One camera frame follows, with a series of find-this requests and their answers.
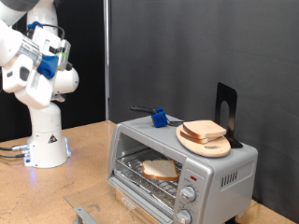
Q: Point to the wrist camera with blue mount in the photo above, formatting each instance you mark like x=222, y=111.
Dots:
x=48, y=66

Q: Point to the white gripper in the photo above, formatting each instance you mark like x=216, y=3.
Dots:
x=39, y=90

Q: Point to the silver oven knob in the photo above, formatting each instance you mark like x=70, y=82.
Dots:
x=187, y=194
x=183, y=217

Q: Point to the black metal bookend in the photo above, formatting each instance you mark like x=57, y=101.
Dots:
x=232, y=96

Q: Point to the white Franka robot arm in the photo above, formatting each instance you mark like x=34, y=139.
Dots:
x=46, y=137

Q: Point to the black spatula with blue block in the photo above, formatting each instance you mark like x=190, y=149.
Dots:
x=159, y=118

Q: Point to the vertical metal pole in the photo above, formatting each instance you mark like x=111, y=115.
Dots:
x=106, y=46

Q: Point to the round wooden cutting board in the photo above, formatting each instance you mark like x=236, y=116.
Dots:
x=211, y=149

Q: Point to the silver toaster oven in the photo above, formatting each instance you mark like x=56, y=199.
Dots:
x=218, y=186

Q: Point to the wooden block under oven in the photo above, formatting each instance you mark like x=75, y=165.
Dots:
x=137, y=217

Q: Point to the white bread slice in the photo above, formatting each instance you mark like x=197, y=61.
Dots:
x=204, y=128
x=191, y=138
x=160, y=169

